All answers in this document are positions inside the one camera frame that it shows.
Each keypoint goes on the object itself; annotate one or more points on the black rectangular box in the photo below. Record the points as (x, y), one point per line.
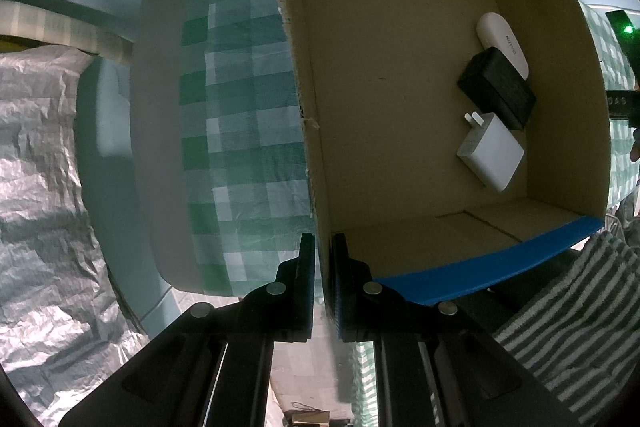
(500, 87)

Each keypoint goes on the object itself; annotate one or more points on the green checked cloth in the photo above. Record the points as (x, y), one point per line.
(240, 107)

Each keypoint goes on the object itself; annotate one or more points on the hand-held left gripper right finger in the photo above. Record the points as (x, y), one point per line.
(341, 289)

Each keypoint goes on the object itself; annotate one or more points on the white charger with prongs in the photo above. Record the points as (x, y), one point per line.
(492, 157)

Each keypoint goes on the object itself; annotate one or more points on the blue cardboard box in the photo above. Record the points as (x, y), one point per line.
(400, 82)

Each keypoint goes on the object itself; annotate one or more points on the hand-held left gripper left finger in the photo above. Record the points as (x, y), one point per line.
(307, 279)

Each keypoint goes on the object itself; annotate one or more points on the grey white striped cloth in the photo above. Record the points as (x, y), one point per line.
(575, 322)

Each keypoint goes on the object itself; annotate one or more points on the pale blue cushion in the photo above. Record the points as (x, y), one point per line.
(105, 117)

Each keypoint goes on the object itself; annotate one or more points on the white oval case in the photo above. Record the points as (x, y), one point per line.
(500, 34)

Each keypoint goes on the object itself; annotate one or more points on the silver crinkled sheet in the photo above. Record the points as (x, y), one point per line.
(45, 207)

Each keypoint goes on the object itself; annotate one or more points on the checked fabric trim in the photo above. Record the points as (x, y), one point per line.
(60, 24)

